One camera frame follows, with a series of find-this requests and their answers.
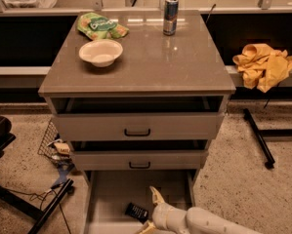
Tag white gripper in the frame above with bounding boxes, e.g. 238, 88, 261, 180
136, 186, 190, 234

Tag dark rxbar blueberry bar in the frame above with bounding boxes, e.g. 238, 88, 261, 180
125, 203, 148, 223

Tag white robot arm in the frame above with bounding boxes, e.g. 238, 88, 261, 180
135, 186, 262, 234

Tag bottom grey drawer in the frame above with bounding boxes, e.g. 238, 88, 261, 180
81, 170, 195, 234

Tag grey drawer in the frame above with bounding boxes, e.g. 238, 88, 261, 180
81, 170, 195, 234
48, 96, 227, 141
72, 140, 208, 171

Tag middle grey drawer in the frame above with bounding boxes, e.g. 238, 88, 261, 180
72, 140, 208, 171

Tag grey drawer cabinet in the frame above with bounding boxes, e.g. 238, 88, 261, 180
37, 9, 237, 184

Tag top grey drawer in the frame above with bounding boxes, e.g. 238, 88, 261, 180
48, 96, 227, 141

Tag blue tape strip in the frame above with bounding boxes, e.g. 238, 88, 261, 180
51, 164, 74, 189

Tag black stand leg right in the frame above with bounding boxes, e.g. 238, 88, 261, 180
243, 108, 292, 170

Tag black stand leg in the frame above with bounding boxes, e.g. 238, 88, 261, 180
0, 175, 75, 234
243, 108, 292, 170

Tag black stand leg left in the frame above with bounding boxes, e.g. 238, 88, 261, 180
0, 175, 75, 234

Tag white paper bowl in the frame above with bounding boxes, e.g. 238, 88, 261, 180
79, 39, 123, 67

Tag yellow cloth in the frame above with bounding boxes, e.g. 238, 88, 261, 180
232, 44, 292, 93

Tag green chip bag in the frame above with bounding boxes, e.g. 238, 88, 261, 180
77, 12, 129, 41

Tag blue energy drink can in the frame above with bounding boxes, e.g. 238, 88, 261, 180
163, 0, 179, 36

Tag black floor cable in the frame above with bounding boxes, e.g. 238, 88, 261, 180
5, 187, 73, 234

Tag wire basket with clutter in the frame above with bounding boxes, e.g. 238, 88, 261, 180
37, 121, 72, 166

